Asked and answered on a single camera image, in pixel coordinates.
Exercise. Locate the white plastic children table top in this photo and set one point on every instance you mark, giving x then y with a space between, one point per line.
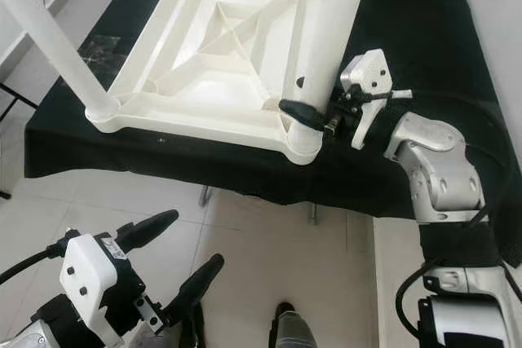
212 87

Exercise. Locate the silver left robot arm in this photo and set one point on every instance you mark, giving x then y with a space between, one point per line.
49 336

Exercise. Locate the white plastic table leg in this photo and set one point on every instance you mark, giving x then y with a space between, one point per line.
49 30
330 38

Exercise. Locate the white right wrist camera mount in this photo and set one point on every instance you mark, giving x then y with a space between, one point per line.
367 75

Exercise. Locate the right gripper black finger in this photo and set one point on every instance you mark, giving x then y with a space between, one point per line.
306 116
301 83

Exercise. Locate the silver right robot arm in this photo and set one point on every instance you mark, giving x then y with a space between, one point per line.
440 177

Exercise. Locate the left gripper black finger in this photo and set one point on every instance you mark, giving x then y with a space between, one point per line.
197 287
147 230

